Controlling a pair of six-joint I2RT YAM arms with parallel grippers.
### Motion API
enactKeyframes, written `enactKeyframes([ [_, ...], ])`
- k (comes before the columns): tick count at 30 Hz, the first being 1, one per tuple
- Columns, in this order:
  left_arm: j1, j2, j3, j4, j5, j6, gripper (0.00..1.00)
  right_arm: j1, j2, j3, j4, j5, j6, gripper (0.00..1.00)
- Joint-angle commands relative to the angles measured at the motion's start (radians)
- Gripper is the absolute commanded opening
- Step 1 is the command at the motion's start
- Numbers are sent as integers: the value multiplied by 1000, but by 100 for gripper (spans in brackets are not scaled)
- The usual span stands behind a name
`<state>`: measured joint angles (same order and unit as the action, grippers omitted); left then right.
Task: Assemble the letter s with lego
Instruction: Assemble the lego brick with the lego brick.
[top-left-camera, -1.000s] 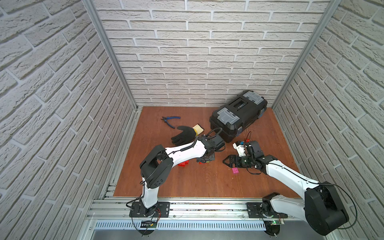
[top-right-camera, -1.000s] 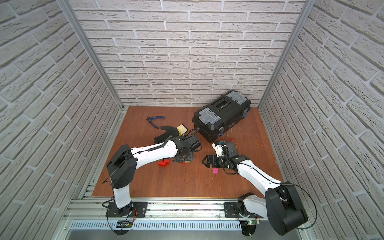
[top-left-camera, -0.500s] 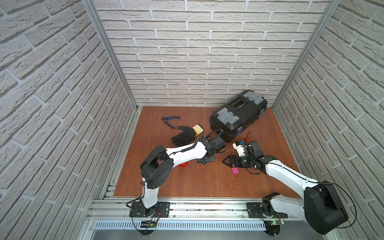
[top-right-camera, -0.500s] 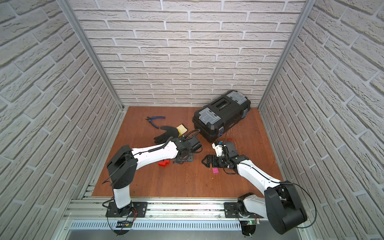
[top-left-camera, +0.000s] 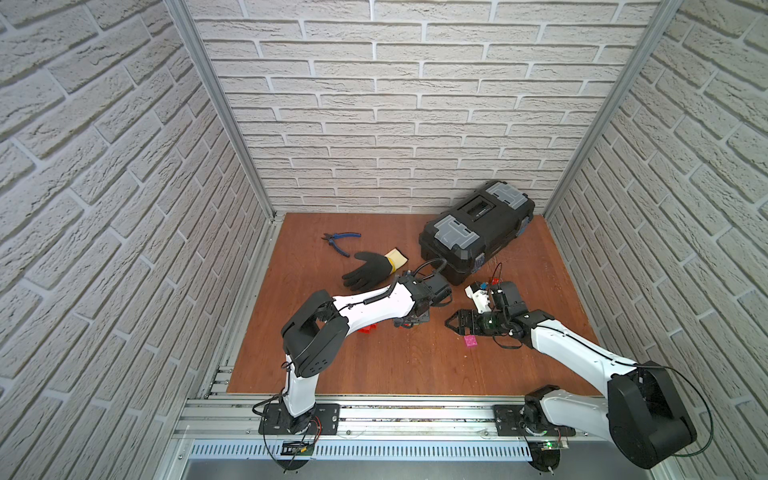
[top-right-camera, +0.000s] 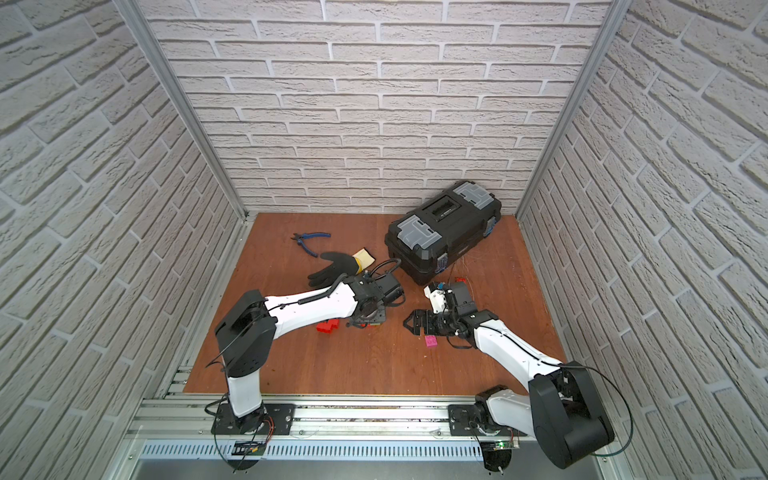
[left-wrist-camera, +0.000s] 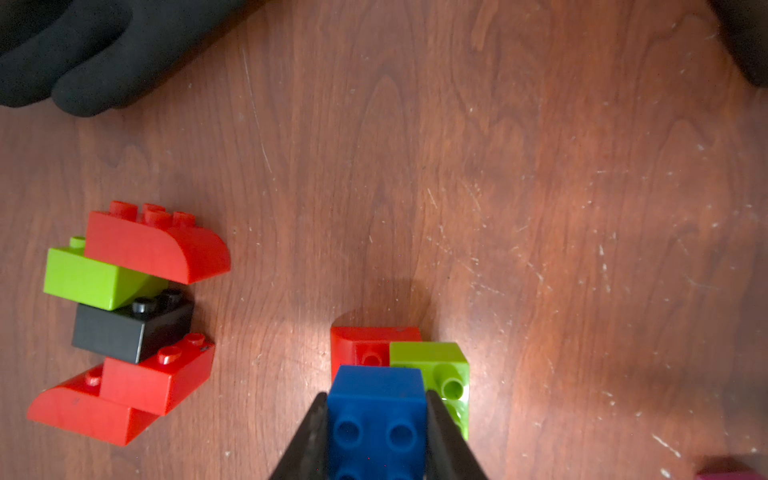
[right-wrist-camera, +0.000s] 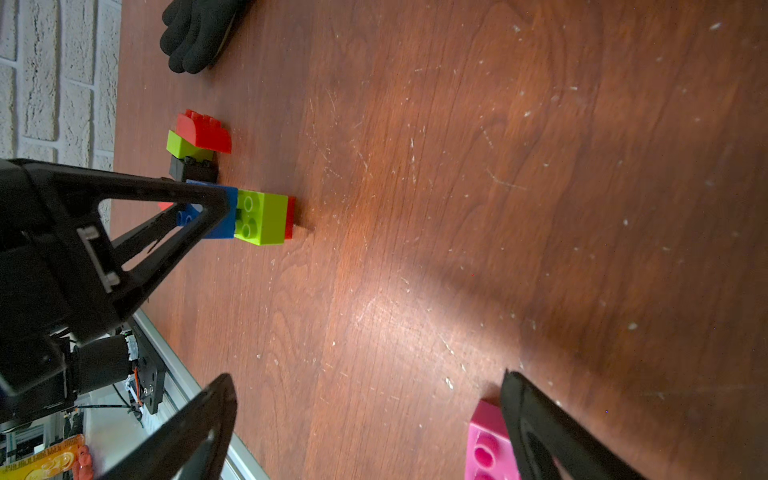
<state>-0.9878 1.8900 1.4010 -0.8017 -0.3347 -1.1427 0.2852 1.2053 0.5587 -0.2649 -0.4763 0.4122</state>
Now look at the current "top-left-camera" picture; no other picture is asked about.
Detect small red lego brick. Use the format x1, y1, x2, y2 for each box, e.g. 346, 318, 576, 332
357, 324, 377, 334

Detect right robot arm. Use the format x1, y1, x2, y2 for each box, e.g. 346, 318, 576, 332
445, 282, 697, 469

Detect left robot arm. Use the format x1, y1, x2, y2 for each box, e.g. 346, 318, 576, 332
253, 258, 452, 435

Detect black work glove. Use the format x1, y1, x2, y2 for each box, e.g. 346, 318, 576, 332
342, 248, 408, 292

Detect black plastic toolbox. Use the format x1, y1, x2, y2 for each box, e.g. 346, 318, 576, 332
418, 180, 535, 286

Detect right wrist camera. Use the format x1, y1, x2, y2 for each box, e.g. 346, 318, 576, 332
465, 282, 492, 314

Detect blue handled pliers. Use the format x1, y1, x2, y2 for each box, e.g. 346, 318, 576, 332
321, 232, 361, 258

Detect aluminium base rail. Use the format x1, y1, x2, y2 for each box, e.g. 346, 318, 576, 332
172, 395, 602, 463

